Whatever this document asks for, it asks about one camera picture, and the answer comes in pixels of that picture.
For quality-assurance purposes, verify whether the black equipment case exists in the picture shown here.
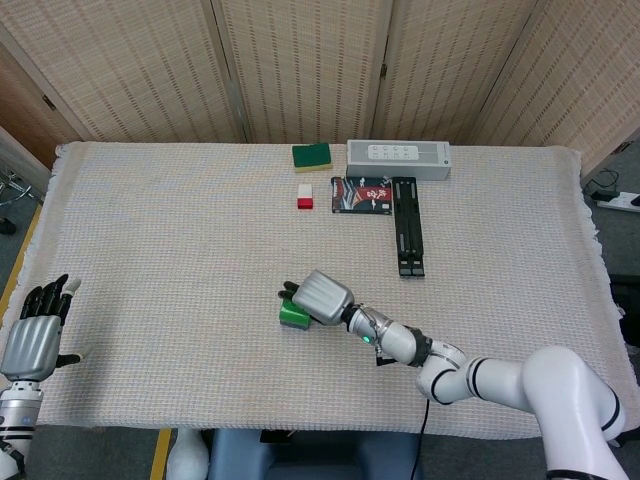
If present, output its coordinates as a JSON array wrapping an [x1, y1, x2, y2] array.
[[607, 273, 640, 347]]

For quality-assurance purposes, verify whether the beige woven tablecloth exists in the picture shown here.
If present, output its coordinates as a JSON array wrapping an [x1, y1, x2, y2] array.
[[19, 141, 632, 442]]

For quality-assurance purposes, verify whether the dark printed card box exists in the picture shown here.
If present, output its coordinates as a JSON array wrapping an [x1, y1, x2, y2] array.
[[330, 175, 395, 217]]

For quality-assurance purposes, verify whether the white power strip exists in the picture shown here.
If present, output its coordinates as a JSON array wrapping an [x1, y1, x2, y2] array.
[[597, 191, 640, 214]]

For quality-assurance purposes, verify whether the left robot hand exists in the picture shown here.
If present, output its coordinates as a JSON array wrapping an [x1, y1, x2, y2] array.
[[0, 273, 94, 384]]

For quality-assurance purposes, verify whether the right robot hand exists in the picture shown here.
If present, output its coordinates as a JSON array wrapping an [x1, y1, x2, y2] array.
[[277, 269, 357, 327]]

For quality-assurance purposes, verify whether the chrome legged chair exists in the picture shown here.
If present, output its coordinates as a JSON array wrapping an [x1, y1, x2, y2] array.
[[0, 167, 34, 237]]

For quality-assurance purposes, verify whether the green toy block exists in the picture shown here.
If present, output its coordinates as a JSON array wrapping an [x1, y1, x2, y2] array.
[[278, 295, 312, 330]]

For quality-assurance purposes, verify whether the green and yellow sponge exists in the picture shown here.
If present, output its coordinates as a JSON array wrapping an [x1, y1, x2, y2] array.
[[291, 142, 334, 175]]

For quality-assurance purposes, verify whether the long grey cardboard box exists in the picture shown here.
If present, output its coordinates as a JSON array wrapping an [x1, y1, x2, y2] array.
[[346, 139, 454, 182]]

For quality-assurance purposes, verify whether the white robot body shell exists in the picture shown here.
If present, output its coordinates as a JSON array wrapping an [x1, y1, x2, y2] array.
[[167, 427, 210, 480]]

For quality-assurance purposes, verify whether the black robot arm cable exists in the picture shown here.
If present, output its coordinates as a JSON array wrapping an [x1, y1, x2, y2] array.
[[417, 394, 432, 444]]

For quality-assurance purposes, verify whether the black folding stand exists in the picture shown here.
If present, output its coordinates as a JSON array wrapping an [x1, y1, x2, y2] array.
[[391, 175, 428, 279]]

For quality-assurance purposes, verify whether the woven folding screen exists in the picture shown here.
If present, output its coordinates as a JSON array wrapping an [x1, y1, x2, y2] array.
[[0, 0, 640, 176]]

